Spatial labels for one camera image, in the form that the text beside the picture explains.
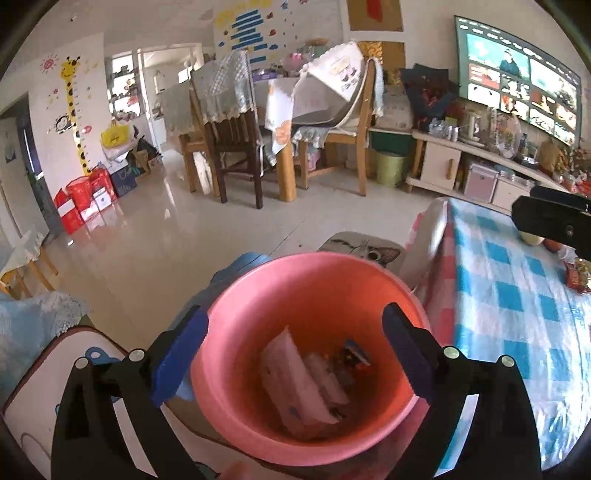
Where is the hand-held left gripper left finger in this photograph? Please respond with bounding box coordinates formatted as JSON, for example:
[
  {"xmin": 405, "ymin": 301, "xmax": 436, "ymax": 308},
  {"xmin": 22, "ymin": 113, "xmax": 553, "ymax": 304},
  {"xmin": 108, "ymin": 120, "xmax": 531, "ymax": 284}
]
[{"xmin": 51, "ymin": 310, "xmax": 209, "ymax": 480}]

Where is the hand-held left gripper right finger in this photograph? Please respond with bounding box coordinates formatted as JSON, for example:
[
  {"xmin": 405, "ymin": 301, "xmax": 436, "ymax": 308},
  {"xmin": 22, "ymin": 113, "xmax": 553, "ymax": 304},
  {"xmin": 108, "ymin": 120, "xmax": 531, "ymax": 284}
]
[{"xmin": 382, "ymin": 302, "xmax": 542, "ymax": 480}]

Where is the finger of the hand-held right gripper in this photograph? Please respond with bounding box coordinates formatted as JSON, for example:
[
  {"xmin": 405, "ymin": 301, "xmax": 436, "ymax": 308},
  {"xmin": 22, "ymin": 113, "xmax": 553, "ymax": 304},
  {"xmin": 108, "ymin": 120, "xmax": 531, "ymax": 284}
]
[
  {"xmin": 512, "ymin": 196, "xmax": 591, "ymax": 260},
  {"xmin": 530, "ymin": 185, "xmax": 591, "ymax": 209}
]

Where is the pink plastic bucket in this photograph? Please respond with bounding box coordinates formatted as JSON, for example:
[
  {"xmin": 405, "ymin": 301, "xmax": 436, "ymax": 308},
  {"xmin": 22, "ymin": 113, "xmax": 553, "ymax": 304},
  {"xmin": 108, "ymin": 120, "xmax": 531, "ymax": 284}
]
[{"xmin": 190, "ymin": 251, "xmax": 432, "ymax": 467}]

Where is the white milk pouch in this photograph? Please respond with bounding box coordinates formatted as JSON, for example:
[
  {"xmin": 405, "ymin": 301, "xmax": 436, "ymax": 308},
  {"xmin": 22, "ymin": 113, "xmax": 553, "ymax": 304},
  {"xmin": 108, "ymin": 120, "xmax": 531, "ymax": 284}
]
[{"xmin": 259, "ymin": 325, "xmax": 340, "ymax": 435}]

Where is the person's left hand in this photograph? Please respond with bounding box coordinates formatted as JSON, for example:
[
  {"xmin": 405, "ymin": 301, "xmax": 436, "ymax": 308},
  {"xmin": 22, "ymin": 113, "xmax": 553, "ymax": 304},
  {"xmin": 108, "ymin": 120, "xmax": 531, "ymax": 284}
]
[{"xmin": 222, "ymin": 463, "xmax": 259, "ymax": 480}]

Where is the red apple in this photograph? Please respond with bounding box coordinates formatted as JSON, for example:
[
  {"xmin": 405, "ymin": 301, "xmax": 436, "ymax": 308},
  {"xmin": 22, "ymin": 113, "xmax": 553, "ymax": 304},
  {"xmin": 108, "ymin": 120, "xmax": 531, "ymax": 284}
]
[{"xmin": 545, "ymin": 239, "xmax": 575, "ymax": 259}]

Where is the red snack packet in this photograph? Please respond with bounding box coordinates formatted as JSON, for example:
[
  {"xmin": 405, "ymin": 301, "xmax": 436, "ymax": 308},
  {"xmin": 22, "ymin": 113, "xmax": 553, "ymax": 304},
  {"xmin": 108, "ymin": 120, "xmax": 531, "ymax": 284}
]
[{"xmin": 564, "ymin": 261, "xmax": 591, "ymax": 294}]

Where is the pink metal case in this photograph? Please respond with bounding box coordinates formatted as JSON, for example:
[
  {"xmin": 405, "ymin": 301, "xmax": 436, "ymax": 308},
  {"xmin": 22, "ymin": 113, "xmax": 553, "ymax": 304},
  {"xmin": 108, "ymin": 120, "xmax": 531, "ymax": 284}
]
[{"xmin": 463, "ymin": 161, "xmax": 499, "ymax": 204}]

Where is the glass dome with flowers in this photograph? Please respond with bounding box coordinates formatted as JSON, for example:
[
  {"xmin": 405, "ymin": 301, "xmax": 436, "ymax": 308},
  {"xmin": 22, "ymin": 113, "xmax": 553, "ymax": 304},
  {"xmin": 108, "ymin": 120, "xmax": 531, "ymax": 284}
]
[{"xmin": 489, "ymin": 108, "xmax": 522, "ymax": 160}]

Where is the white electric kettle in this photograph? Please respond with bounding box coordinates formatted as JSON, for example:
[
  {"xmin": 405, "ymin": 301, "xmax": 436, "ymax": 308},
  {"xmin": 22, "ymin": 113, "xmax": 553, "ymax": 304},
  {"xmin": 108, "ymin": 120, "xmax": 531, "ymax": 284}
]
[{"xmin": 463, "ymin": 111, "xmax": 483, "ymax": 141}]

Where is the cat print cushion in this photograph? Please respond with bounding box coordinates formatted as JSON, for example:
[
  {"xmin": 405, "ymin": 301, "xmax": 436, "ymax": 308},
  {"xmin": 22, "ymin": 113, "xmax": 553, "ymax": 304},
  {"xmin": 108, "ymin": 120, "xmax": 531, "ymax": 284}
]
[{"xmin": 318, "ymin": 232, "xmax": 406, "ymax": 268}]

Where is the blue plastic stool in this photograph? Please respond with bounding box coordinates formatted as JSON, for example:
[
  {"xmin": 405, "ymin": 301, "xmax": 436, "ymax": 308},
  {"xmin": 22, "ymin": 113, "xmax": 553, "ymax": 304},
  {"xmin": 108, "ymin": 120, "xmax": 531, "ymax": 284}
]
[{"xmin": 168, "ymin": 251, "xmax": 273, "ymax": 333}]

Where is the cream television cabinet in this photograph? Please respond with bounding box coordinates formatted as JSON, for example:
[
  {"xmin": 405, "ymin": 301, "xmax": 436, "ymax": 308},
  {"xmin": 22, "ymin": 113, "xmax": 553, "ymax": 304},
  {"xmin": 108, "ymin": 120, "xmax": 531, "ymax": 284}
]
[{"xmin": 406, "ymin": 129, "xmax": 573, "ymax": 215}]

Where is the television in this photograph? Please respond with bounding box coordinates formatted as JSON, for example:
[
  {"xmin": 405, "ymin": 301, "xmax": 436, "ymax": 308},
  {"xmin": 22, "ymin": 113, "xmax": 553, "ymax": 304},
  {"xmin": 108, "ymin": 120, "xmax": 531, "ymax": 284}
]
[{"xmin": 452, "ymin": 15, "xmax": 583, "ymax": 147}]

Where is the white cushion with blue cartoon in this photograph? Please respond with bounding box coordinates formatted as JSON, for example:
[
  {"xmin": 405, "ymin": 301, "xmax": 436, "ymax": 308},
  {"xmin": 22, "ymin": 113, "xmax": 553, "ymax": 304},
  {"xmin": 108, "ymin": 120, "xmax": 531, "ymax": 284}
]
[{"xmin": 2, "ymin": 325, "xmax": 139, "ymax": 480}]

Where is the light blue lace cloth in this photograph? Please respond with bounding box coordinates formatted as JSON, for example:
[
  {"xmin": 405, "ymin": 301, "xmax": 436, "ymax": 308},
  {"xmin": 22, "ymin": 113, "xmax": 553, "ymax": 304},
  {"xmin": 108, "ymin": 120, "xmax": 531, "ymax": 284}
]
[{"xmin": 0, "ymin": 291, "xmax": 88, "ymax": 370}]

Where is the green waste bin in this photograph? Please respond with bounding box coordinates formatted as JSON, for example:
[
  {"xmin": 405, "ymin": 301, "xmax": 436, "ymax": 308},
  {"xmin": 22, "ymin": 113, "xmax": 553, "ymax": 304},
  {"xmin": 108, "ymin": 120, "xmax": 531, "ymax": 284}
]
[{"xmin": 375, "ymin": 150, "xmax": 407, "ymax": 188}]

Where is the dark flower bouquet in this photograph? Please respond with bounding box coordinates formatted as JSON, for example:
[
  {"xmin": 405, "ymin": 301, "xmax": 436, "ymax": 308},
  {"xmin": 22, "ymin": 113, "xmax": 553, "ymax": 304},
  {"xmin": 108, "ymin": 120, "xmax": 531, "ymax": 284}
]
[{"xmin": 399, "ymin": 65, "xmax": 462, "ymax": 130}]

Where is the small wooden stool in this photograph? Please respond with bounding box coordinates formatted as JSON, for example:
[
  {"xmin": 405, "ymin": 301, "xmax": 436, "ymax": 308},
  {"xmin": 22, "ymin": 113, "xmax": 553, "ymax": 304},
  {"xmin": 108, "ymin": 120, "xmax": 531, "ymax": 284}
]
[{"xmin": 0, "ymin": 231, "xmax": 58, "ymax": 301}]

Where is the white sack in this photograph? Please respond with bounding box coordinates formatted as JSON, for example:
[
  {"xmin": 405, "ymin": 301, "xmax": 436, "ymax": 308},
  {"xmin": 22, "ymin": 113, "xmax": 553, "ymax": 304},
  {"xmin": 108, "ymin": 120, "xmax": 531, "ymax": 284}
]
[{"xmin": 383, "ymin": 85, "xmax": 414, "ymax": 132}]

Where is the red gift box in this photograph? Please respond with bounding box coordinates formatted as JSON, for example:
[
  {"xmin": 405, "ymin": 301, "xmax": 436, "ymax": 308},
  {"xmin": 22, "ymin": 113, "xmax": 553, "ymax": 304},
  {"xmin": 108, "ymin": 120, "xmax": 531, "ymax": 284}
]
[
  {"xmin": 90, "ymin": 168, "xmax": 118, "ymax": 208},
  {"xmin": 54, "ymin": 187, "xmax": 86, "ymax": 234},
  {"xmin": 67, "ymin": 178, "xmax": 101, "ymax": 222}
]

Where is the dark blue gift bag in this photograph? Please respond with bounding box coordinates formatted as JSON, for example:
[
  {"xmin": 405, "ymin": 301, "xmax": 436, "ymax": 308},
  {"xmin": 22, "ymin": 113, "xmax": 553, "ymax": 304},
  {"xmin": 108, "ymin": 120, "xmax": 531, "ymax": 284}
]
[{"xmin": 111, "ymin": 166, "xmax": 138, "ymax": 198}]

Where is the light wooden chair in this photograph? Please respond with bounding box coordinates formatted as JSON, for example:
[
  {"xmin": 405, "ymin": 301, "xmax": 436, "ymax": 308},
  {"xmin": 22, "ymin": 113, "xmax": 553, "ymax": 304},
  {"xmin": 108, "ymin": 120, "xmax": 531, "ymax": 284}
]
[{"xmin": 295, "ymin": 60, "xmax": 386, "ymax": 197}]

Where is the dark wooden chair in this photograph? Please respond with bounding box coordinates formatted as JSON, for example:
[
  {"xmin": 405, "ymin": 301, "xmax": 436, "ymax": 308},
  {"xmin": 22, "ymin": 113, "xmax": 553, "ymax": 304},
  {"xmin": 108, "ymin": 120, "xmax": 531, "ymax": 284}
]
[{"xmin": 180, "ymin": 78, "xmax": 265, "ymax": 209}]

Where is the yellow bag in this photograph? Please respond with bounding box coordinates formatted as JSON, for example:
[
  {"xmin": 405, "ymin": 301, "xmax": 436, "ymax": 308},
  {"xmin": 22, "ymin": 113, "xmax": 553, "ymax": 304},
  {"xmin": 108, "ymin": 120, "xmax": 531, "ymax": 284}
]
[{"xmin": 100, "ymin": 119, "xmax": 136, "ymax": 149}]

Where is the white embroidered chair cover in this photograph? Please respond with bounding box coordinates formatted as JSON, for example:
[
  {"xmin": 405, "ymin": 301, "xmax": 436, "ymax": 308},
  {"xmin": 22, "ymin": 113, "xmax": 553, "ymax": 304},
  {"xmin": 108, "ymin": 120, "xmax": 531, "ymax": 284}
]
[{"xmin": 300, "ymin": 39, "xmax": 370, "ymax": 125}]

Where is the dining table with printed cloth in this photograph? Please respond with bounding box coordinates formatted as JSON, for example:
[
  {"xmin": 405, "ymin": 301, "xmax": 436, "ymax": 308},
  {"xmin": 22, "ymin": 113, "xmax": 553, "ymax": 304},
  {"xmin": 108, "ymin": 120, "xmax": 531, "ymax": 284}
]
[{"xmin": 265, "ymin": 76, "xmax": 324, "ymax": 202}]

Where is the giraffe height chart sticker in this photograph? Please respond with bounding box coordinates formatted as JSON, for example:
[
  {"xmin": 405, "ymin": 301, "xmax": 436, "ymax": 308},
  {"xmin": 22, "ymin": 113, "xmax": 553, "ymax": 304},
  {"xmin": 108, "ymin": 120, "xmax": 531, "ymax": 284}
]
[{"xmin": 46, "ymin": 55, "xmax": 100, "ymax": 178}]

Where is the grey lace chair cover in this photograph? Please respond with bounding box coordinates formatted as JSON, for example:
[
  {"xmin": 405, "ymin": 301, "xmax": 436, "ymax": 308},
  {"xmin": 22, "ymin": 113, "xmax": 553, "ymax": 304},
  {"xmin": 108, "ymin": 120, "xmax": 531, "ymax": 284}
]
[{"xmin": 191, "ymin": 50, "xmax": 257, "ymax": 123}]

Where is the brown wall board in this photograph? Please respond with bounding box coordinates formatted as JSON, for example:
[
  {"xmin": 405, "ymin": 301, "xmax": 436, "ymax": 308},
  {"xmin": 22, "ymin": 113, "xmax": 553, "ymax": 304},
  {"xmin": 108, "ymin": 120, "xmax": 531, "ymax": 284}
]
[
  {"xmin": 358, "ymin": 41, "xmax": 406, "ymax": 72},
  {"xmin": 346, "ymin": 0, "xmax": 403, "ymax": 32}
]

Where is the wall poster with blue strips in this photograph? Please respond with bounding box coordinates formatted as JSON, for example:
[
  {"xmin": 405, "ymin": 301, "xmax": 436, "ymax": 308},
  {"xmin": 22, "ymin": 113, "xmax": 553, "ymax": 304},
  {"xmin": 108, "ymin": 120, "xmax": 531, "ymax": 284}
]
[{"xmin": 213, "ymin": 0, "xmax": 296, "ymax": 65}]

